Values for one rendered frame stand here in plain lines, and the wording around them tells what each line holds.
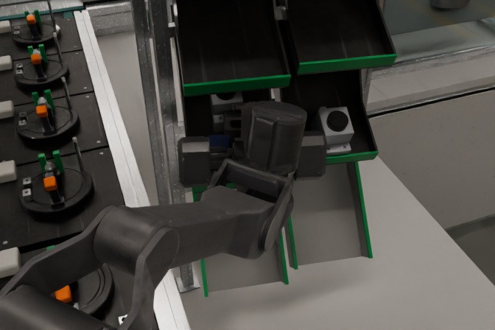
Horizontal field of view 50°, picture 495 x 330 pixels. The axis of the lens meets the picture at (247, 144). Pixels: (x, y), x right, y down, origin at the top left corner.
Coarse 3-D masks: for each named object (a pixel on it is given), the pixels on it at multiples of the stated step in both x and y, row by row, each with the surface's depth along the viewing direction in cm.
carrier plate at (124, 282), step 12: (36, 252) 94; (12, 276) 90; (120, 276) 90; (132, 276) 90; (0, 288) 88; (120, 288) 88; (132, 288) 88; (120, 300) 86; (108, 312) 84; (120, 312) 84; (108, 324) 83; (156, 324) 83
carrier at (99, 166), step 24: (0, 168) 109; (24, 168) 112; (48, 168) 101; (72, 168) 109; (96, 168) 112; (0, 192) 106; (24, 192) 101; (48, 192) 103; (72, 192) 103; (96, 192) 106; (120, 192) 106; (0, 216) 101; (24, 216) 101; (48, 216) 100; (72, 216) 101; (0, 240) 96; (24, 240) 96; (48, 240) 96
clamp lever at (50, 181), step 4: (52, 172) 96; (48, 176) 96; (52, 176) 95; (44, 180) 94; (48, 180) 94; (52, 180) 94; (44, 184) 94; (48, 184) 94; (52, 184) 94; (56, 184) 94; (48, 188) 94; (52, 188) 94; (56, 188) 95; (52, 192) 96; (56, 192) 97; (52, 196) 97; (56, 196) 98; (52, 200) 99; (56, 200) 99; (60, 200) 100
